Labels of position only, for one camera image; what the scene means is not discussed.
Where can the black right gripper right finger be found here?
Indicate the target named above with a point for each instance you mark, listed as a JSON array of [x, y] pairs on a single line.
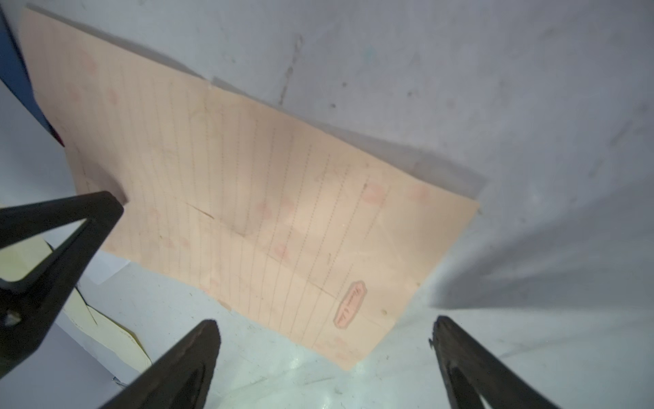
[[473, 376]]

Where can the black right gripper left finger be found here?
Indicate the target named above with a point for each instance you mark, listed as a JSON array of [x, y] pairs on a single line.
[[181, 378]]

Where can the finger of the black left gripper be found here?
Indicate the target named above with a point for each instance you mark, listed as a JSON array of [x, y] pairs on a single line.
[[29, 307]]

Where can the peach lined letter paper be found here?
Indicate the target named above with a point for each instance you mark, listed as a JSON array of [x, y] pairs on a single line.
[[281, 222]]

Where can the dark blue envelope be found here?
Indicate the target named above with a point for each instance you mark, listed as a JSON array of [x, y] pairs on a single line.
[[15, 76]]

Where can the pale yellow envelope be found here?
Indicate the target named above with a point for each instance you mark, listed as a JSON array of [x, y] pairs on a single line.
[[84, 323]]

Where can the white sheet of paper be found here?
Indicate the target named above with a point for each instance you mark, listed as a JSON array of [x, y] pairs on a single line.
[[101, 267]]

